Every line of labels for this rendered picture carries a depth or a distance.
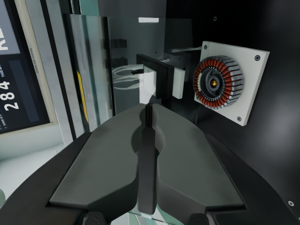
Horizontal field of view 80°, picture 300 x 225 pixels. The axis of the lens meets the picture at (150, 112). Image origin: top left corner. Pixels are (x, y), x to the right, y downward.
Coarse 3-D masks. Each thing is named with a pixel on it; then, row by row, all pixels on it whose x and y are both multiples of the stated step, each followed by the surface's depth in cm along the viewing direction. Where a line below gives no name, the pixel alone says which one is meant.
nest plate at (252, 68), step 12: (216, 48) 39; (228, 48) 37; (240, 48) 34; (240, 60) 35; (252, 60) 33; (264, 60) 31; (216, 72) 41; (252, 72) 33; (252, 84) 34; (240, 96) 37; (252, 96) 35; (228, 108) 40; (240, 108) 37; (240, 120) 38
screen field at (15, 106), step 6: (0, 84) 31; (6, 84) 31; (0, 90) 31; (6, 90) 32; (12, 90) 32; (0, 96) 32; (6, 96) 32; (12, 96) 32; (6, 102) 32; (12, 102) 33; (6, 108) 33; (12, 108) 33; (18, 108) 34
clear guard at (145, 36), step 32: (96, 32) 16; (128, 32) 14; (160, 32) 13; (192, 32) 12; (96, 64) 19; (128, 64) 15; (160, 64) 14; (192, 64) 14; (96, 96) 22; (128, 96) 16; (160, 96) 15; (192, 96) 15
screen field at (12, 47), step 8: (0, 0) 27; (0, 8) 27; (0, 16) 27; (0, 24) 28; (8, 24) 28; (0, 32) 28; (8, 32) 28; (0, 40) 28; (8, 40) 29; (16, 40) 29; (0, 48) 29; (8, 48) 29; (16, 48) 30
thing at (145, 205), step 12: (144, 132) 13; (144, 144) 14; (144, 156) 14; (156, 156) 14; (144, 168) 15; (156, 168) 15; (144, 180) 16; (144, 192) 16; (156, 192) 17; (144, 204) 17; (156, 204) 18
